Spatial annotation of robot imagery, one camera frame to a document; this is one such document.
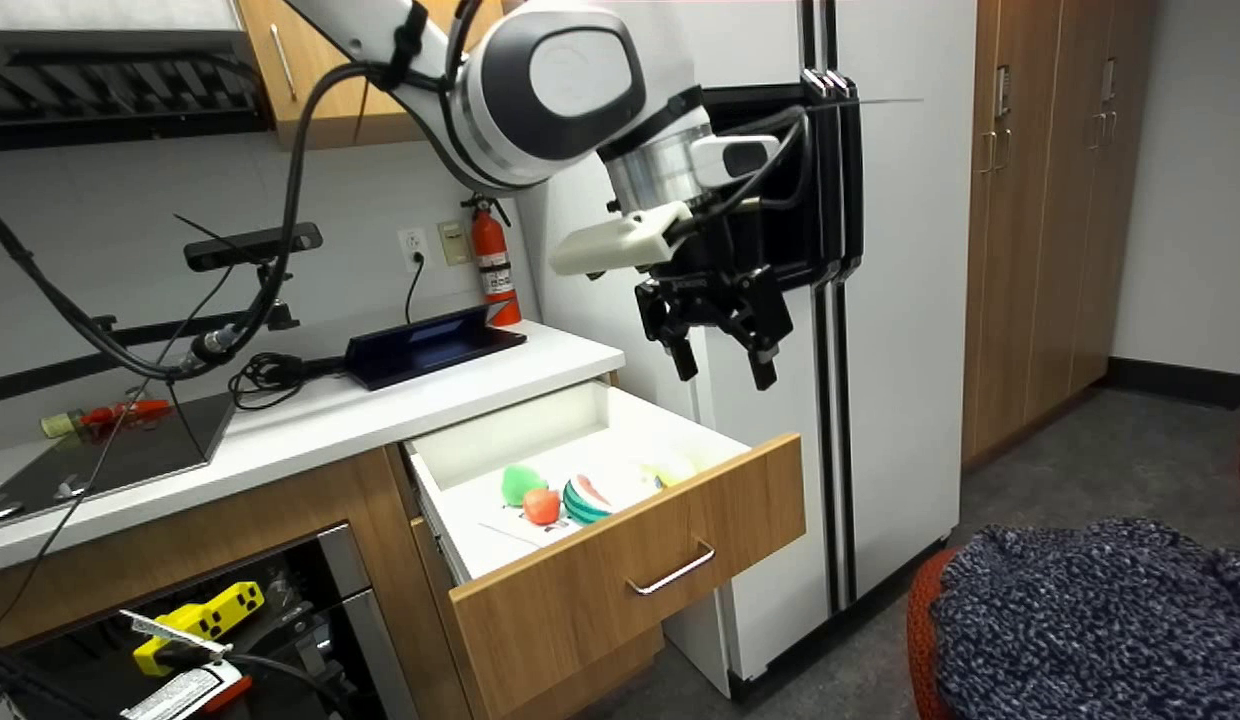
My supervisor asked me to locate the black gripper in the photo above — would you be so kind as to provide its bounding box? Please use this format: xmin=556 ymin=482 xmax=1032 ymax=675
xmin=631 ymin=254 xmax=801 ymax=395

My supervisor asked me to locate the wooden drawer white inside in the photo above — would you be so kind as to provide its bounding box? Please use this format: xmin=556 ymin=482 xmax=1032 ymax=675
xmin=398 ymin=376 xmax=812 ymax=720

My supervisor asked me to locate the white double door fridge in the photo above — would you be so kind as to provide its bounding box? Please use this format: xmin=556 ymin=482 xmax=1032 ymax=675
xmin=502 ymin=0 xmax=979 ymax=703

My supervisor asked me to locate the black fridge dispenser panel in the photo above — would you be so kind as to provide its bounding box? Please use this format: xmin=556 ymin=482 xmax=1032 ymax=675
xmin=680 ymin=73 xmax=869 ymax=316

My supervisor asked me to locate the striped watermelon slice toy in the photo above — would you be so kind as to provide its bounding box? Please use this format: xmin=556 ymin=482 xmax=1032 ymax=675
xmin=561 ymin=471 xmax=620 ymax=529

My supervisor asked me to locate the orange ball toy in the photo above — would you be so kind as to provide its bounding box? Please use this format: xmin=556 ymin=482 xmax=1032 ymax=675
xmin=520 ymin=482 xmax=564 ymax=532

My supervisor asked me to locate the green round toy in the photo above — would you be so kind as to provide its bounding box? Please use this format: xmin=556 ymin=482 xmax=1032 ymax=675
xmin=500 ymin=460 xmax=551 ymax=512

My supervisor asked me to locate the red fire extinguisher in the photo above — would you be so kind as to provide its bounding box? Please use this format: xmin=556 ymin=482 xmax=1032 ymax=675
xmin=460 ymin=191 xmax=528 ymax=336

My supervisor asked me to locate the dark blue flat device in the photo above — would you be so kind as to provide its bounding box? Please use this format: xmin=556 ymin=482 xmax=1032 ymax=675
xmin=340 ymin=306 xmax=533 ymax=390

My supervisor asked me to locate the tall wooden cabinet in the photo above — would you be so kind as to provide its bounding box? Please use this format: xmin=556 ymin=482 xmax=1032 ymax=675
xmin=960 ymin=0 xmax=1165 ymax=471

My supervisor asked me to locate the red round seat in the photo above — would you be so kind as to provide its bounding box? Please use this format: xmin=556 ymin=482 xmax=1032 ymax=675
xmin=905 ymin=542 xmax=973 ymax=720

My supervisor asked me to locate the blue shaggy blanket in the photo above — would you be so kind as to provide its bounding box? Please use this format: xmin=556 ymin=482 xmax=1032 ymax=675
xmin=931 ymin=516 xmax=1240 ymax=720

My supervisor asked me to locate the wooden base cabinet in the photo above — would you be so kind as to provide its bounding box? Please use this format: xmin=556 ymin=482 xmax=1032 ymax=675
xmin=0 ymin=445 xmax=670 ymax=720

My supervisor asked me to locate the wooden upper cabinet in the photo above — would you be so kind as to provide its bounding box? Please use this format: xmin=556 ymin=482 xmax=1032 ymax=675
xmin=237 ymin=0 xmax=431 ymax=151

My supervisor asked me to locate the black flat mat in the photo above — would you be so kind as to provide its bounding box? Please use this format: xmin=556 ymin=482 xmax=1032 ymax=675
xmin=0 ymin=390 xmax=238 ymax=529

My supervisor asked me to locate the white red tool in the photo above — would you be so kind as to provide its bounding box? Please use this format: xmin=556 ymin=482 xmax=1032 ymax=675
xmin=117 ymin=658 xmax=256 ymax=720

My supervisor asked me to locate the black range hood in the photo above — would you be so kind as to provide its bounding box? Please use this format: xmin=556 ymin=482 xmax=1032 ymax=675
xmin=0 ymin=27 xmax=275 ymax=151

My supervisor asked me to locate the white wrist mount plate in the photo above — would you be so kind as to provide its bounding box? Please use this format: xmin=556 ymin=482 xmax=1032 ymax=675
xmin=546 ymin=195 xmax=691 ymax=281

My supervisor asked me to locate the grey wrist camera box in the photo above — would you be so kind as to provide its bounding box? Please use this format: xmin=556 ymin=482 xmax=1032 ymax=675
xmin=687 ymin=126 xmax=789 ymax=191

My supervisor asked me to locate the silver drawer handle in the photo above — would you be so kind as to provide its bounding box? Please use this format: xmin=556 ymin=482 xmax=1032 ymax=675
xmin=624 ymin=541 xmax=718 ymax=598

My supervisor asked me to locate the beige wall plate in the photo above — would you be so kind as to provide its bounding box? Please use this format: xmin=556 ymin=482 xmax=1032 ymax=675
xmin=436 ymin=216 xmax=475 ymax=268

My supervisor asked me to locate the white wall outlet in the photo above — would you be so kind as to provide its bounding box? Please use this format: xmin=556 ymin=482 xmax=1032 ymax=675
xmin=397 ymin=218 xmax=436 ymax=272

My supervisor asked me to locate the thick black robot hose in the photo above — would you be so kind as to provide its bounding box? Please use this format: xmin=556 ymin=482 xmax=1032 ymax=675
xmin=0 ymin=55 xmax=425 ymax=390

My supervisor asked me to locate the black bar camera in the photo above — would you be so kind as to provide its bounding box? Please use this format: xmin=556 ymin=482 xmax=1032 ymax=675
xmin=178 ymin=218 xmax=329 ymax=276

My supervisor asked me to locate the red handled tool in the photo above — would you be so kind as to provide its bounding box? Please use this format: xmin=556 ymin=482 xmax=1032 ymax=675
xmin=36 ymin=390 xmax=175 ymax=445

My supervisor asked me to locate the black clamp rail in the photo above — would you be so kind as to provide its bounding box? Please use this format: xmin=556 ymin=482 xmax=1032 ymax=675
xmin=0 ymin=301 xmax=303 ymax=406

